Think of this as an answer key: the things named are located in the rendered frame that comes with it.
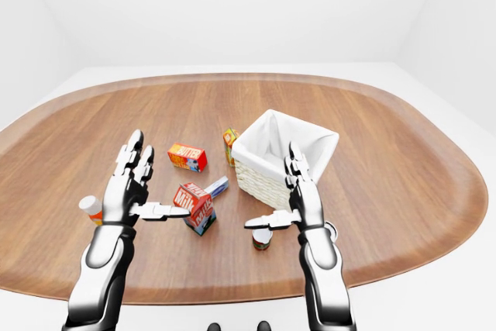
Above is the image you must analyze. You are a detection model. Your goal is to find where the orange yellow juice carton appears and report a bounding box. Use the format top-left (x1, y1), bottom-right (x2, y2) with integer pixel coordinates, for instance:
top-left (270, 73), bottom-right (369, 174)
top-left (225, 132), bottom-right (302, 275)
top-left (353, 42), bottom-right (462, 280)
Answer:
top-left (222, 127), bottom-right (241, 168)

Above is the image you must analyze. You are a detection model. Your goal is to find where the red milk carton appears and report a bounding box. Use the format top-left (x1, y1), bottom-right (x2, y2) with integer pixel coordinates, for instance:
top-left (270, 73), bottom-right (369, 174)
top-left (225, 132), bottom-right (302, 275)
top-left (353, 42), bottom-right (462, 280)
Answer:
top-left (173, 181), bottom-right (217, 237)

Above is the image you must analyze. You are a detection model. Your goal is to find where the blue white flat box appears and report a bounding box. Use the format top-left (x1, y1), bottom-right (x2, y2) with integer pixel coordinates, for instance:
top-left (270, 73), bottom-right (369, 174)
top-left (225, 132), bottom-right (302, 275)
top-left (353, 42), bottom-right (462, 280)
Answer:
top-left (204, 175), bottom-right (230, 199)

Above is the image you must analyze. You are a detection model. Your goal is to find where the orange bottle with white cap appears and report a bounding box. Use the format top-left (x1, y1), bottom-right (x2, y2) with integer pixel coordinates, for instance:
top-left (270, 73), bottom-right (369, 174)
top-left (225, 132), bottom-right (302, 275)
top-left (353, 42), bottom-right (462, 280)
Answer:
top-left (78, 195), bottom-right (104, 226)

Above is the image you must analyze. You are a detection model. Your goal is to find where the white woven basket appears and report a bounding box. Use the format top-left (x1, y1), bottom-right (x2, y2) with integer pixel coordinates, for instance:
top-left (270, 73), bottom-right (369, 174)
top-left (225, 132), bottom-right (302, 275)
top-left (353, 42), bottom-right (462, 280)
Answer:
top-left (231, 109), bottom-right (340, 212)

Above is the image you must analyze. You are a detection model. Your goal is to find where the red butter box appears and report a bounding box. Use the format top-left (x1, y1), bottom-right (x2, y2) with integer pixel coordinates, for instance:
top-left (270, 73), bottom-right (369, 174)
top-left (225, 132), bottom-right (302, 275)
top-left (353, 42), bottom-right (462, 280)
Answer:
top-left (167, 142), bottom-right (208, 174)

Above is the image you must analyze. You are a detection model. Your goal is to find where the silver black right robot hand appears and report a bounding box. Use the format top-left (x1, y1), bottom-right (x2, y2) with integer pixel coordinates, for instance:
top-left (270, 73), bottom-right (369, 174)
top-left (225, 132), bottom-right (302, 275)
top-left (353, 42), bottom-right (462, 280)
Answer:
top-left (243, 141), bottom-right (325, 232)

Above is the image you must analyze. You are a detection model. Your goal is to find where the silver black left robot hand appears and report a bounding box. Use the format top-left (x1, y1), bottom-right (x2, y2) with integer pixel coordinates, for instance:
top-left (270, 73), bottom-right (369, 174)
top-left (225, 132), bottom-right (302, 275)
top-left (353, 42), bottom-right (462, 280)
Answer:
top-left (102, 129), bottom-right (191, 227)

